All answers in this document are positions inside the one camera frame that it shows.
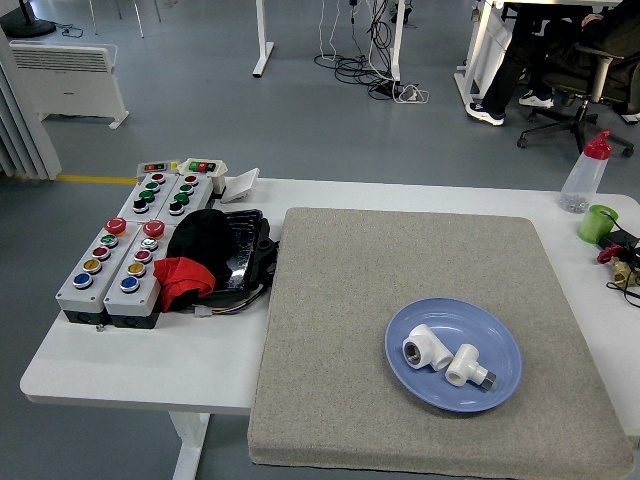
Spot black power adapter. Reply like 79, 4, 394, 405
597, 228, 640, 252

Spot blue plate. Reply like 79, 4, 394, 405
384, 297, 524, 414

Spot grey-brown mat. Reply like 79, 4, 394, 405
247, 206, 636, 480

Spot four-button grey control box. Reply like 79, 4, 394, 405
155, 173, 215, 224
117, 172, 180, 222

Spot white wall switch panel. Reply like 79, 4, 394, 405
219, 168, 261, 205

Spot black office chair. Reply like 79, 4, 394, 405
516, 42, 640, 159

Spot five-button grey control box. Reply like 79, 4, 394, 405
103, 219, 177, 330
55, 218, 140, 325

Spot black plastic tray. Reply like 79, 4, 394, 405
199, 208, 281, 307

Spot floor cable tangle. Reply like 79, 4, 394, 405
313, 0, 431, 106

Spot white table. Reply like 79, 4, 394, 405
19, 177, 640, 480

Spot white green-red switch box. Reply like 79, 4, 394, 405
178, 157, 229, 199

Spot black fan stand base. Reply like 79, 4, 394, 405
0, 0, 57, 39

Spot white desk frame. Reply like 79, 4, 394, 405
252, 0, 406, 84

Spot person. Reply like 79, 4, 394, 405
464, 0, 640, 127

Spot white connector coloured wires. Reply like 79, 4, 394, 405
192, 299, 251, 320

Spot green cup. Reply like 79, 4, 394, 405
577, 203, 620, 245

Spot white pipe tee threaded insert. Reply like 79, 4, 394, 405
402, 323, 455, 374

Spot red cloth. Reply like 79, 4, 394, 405
152, 256, 217, 314

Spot black cloth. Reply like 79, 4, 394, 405
166, 208, 237, 281

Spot white panel heater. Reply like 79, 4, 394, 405
8, 39, 130, 130

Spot black cable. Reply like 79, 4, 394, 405
599, 209, 640, 309

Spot clear squeeze bottle red cap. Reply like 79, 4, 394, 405
557, 129, 613, 215

